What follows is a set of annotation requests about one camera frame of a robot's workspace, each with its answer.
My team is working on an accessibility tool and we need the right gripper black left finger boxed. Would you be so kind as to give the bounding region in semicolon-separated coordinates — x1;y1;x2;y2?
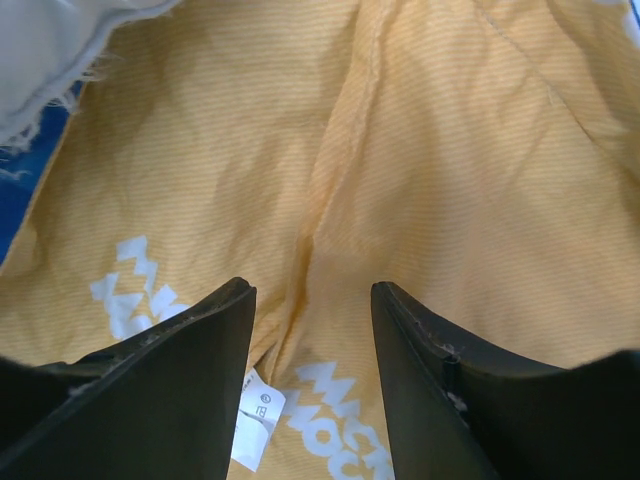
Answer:
1;278;257;480

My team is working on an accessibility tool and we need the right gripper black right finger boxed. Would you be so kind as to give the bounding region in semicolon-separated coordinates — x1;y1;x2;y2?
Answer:
371;282;639;479

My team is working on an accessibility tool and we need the blue yellow Mickey pillowcase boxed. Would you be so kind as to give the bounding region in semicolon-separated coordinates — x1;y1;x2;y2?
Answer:
1;1;639;479

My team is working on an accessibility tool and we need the white pillow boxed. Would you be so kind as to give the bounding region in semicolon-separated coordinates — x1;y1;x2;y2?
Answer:
1;0;176;151

